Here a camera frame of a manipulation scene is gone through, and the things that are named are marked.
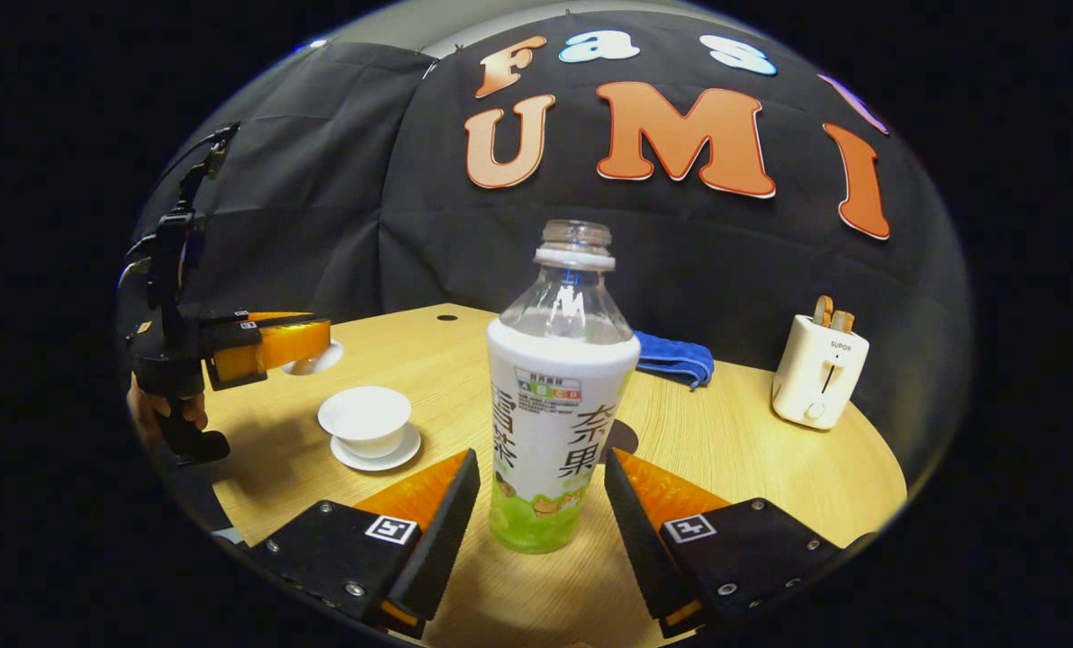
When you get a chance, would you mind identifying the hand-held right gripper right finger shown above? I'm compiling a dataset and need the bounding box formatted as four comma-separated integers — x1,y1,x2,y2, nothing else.
603,447,875,642

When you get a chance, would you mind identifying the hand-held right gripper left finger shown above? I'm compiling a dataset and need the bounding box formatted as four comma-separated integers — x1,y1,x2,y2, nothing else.
247,448,482,642

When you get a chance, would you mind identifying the white teacup lid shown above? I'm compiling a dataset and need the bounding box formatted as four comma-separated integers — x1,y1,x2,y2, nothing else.
283,339,345,376

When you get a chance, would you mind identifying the dark round coaster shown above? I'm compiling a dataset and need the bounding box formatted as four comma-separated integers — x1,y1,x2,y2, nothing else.
604,418,640,462

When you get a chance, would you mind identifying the white teacup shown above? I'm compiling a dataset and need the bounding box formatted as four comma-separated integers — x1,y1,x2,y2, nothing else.
318,386,412,460

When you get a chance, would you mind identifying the clear water bottle white label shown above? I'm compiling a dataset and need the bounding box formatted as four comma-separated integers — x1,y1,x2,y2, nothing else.
486,219,642,554

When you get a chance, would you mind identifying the white saucer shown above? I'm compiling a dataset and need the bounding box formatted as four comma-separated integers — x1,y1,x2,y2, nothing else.
330,423,422,473

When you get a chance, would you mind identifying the blue towel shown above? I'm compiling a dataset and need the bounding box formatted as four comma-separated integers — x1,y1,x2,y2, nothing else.
634,330,716,390

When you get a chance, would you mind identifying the white toaster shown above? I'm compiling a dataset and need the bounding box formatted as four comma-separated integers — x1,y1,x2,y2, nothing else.
771,314,870,431

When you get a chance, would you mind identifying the black backdrop cloth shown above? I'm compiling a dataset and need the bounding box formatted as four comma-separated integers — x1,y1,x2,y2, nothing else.
127,9,974,469

